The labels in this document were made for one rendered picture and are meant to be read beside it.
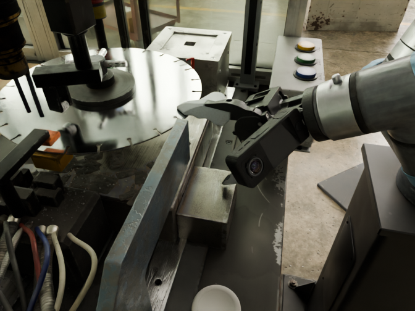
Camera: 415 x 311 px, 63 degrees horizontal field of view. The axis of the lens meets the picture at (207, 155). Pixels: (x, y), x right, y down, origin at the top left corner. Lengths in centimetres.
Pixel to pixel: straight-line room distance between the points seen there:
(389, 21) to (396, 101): 349
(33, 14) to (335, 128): 97
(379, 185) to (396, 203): 5
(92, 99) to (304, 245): 119
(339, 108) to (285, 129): 7
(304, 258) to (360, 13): 275
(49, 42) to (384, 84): 101
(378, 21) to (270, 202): 330
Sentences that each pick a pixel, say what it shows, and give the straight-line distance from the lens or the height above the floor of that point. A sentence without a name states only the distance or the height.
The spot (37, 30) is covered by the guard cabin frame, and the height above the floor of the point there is 85.
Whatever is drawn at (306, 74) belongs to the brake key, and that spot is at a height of 91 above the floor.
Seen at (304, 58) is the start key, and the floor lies 91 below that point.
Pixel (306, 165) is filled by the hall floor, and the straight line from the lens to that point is 190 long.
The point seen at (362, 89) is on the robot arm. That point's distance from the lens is 41.
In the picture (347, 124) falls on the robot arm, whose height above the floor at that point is 101.
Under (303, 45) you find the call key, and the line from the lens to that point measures 87.
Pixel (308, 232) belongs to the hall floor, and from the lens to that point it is 159.
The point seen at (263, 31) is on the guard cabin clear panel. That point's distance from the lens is 97.
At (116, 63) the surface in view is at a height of 100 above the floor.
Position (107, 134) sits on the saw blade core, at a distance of 48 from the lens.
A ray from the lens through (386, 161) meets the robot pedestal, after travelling 82.
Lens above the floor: 123
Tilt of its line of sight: 41 degrees down
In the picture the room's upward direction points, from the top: straight up
